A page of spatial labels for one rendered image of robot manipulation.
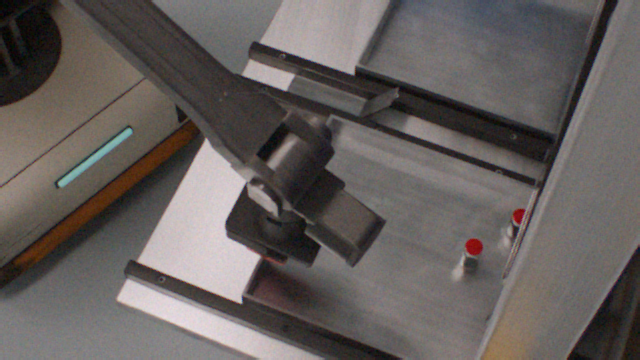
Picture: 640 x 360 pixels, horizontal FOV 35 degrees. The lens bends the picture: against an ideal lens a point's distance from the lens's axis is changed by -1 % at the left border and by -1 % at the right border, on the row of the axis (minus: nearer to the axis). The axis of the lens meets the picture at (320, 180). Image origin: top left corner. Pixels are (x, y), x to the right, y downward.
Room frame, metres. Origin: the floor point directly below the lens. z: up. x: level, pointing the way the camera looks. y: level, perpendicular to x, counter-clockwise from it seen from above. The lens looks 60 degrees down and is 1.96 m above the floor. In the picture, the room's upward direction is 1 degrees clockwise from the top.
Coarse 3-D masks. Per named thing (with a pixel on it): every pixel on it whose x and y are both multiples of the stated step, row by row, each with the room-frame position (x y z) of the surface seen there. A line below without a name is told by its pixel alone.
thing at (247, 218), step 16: (240, 208) 0.51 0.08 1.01; (256, 208) 0.49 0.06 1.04; (240, 224) 0.49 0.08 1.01; (256, 224) 0.49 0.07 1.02; (272, 224) 0.47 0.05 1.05; (288, 224) 0.47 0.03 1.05; (304, 224) 0.48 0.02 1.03; (256, 240) 0.47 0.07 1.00; (272, 240) 0.47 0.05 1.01; (288, 240) 0.47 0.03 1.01; (304, 240) 0.48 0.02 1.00; (288, 256) 0.46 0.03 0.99; (304, 256) 0.46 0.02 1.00
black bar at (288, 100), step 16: (256, 80) 0.75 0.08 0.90; (272, 96) 0.73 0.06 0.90; (288, 96) 0.73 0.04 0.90; (304, 112) 0.71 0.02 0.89; (320, 112) 0.70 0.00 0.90; (336, 112) 0.70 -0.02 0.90; (384, 128) 0.68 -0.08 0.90; (432, 144) 0.66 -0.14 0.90; (464, 160) 0.64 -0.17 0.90; (480, 160) 0.64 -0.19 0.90; (512, 176) 0.62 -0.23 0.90
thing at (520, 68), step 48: (432, 0) 0.90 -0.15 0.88; (480, 0) 0.90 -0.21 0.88; (528, 0) 0.91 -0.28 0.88; (576, 0) 0.91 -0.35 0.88; (384, 48) 0.82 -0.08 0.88; (432, 48) 0.82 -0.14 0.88; (480, 48) 0.82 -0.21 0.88; (528, 48) 0.82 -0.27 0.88; (576, 48) 0.83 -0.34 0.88; (432, 96) 0.73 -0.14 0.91; (480, 96) 0.75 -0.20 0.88; (528, 96) 0.75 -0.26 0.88
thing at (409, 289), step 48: (336, 144) 0.67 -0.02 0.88; (384, 144) 0.66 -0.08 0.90; (384, 192) 0.60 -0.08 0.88; (432, 192) 0.60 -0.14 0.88; (480, 192) 0.60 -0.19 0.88; (528, 192) 0.59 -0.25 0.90; (384, 240) 0.54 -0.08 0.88; (432, 240) 0.54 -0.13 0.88; (480, 240) 0.54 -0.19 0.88; (288, 288) 0.47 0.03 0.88; (336, 288) 0.48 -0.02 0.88; (384, 288) 0.48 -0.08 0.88; (432, 288) 0.48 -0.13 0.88; (480, 288) 0.48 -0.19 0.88; (336, 336) 0.41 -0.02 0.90; (384, 336) 0.42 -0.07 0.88; (432, 336) 0.42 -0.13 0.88; (480, 336) 0.42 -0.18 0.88
